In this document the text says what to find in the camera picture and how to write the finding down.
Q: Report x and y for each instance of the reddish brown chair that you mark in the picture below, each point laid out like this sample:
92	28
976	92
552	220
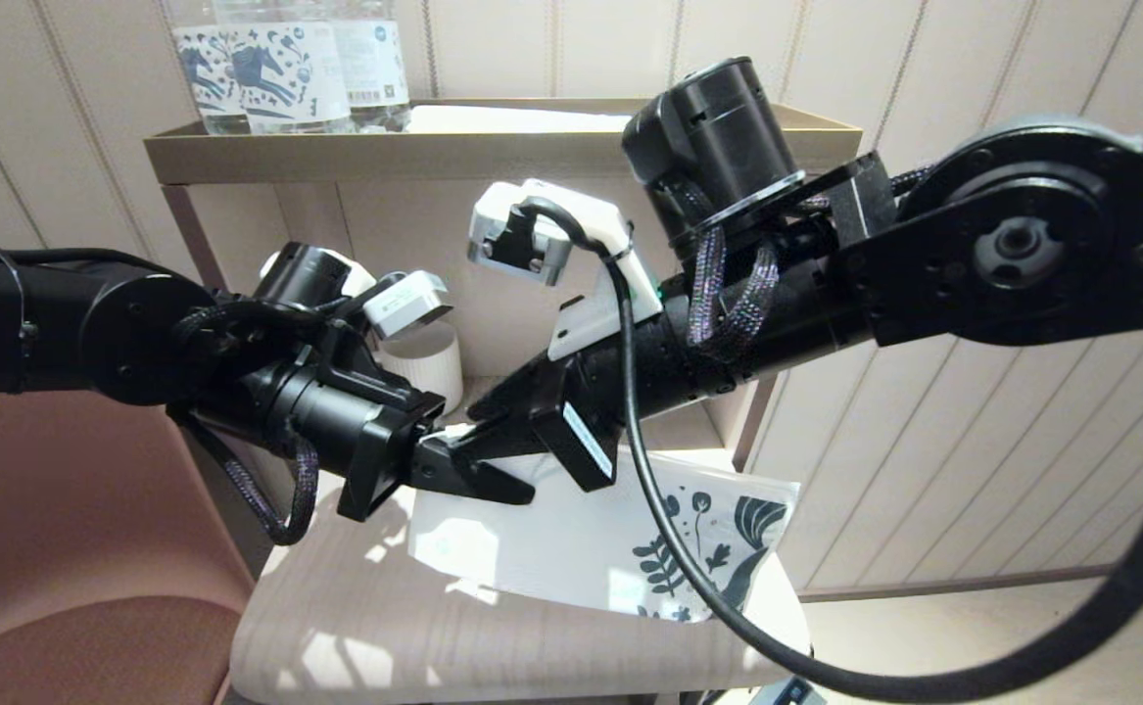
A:
62	548

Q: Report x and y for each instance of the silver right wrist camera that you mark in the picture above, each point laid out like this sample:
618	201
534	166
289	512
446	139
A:
512	235

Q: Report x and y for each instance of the bronze metal tray top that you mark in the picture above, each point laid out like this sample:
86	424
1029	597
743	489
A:
336	155

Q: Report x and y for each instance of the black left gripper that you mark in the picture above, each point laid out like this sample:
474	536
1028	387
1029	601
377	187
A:
385	460

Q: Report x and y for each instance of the white floral zip pouch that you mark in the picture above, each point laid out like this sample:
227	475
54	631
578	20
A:
551	539

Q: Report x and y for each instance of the brown wall baseboard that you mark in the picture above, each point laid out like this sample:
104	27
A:
924	586

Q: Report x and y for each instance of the clear bottle horse print label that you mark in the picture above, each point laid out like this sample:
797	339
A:
201	83
282	83

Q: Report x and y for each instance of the white ribbed ceramic mug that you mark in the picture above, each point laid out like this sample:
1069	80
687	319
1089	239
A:
429	367

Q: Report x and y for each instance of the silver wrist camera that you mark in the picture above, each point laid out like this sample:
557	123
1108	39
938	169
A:
409	305
512	235

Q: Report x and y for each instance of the blue black base device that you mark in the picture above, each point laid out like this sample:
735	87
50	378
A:
791	692

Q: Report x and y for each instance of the clear bottle barcode label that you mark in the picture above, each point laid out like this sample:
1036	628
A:
370	73

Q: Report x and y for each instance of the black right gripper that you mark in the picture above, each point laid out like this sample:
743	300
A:
576	431

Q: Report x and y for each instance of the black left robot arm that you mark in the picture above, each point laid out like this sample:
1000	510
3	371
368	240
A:
42	323

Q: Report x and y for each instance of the light wood shelf table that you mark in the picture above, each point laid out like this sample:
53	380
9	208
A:
385	627

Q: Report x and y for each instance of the flat white plastic packet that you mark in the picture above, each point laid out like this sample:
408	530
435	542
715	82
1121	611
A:
502	119

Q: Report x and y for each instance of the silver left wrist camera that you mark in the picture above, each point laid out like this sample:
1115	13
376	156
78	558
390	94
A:
409	305

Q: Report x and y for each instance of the white right camera bracket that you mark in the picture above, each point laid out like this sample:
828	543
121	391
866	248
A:
600	313

